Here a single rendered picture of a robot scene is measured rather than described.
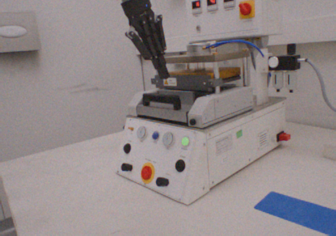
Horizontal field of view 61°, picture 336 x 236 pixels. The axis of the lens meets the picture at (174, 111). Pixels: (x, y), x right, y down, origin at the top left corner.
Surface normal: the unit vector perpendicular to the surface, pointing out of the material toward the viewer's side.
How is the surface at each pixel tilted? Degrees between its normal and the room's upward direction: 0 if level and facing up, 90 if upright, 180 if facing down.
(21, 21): 90
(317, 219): 0
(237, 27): 90
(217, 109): 90
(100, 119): 90
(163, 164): 65
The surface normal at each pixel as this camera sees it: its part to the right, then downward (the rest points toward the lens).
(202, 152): 0.70, 0.10
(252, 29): -0.71, 0.22
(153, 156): -0.68, -0.22
